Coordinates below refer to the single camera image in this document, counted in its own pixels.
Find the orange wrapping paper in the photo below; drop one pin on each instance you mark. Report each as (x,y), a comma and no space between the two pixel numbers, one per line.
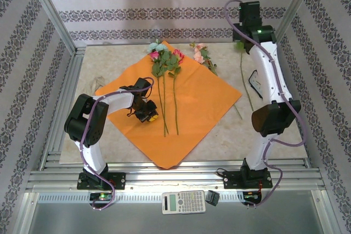
(192,108)

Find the green leafy fake sprig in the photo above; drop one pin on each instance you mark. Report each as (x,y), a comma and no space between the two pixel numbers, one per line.
(244,80)

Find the cream printed ribbon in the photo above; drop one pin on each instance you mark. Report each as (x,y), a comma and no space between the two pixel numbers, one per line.
(98,82)

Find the magenta fake rose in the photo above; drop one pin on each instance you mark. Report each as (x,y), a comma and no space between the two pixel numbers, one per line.
(154,56)

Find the blue fake flower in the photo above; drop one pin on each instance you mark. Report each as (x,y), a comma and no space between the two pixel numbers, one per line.
(155,46)

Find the peach fake flower spray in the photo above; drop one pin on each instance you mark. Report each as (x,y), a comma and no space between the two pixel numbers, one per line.
(198,57)

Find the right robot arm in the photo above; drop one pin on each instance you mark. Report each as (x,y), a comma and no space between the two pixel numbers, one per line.
(267,80)

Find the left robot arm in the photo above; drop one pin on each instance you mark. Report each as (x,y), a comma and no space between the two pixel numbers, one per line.
(90,124)

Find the black alarm clock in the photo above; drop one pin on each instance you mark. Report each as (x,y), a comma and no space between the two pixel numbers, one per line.
(255,83)

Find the slotted metal strip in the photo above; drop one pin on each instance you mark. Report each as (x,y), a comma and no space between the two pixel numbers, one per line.
(137,197)

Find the white scientific calculator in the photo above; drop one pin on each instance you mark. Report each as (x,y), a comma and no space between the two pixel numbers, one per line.
(183,202)

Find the small green-lit circuit board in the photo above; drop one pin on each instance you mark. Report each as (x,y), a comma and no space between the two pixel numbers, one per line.
(251,195)
(101,196)

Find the small black box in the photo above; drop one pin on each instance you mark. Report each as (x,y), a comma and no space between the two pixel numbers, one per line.
(212,197)

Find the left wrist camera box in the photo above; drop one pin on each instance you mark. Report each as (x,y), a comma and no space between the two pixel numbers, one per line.
(142,84)

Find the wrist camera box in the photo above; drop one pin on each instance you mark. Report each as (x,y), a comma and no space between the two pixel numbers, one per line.
(142,84)
(250,10)

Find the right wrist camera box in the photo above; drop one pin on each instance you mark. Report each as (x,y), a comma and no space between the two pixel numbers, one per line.
(250,10)

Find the aluminium frame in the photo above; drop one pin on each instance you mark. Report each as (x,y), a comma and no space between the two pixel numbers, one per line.
(175,176)

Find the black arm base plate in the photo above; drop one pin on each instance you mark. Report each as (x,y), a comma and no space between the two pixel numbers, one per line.
(233,180)
(118,180)

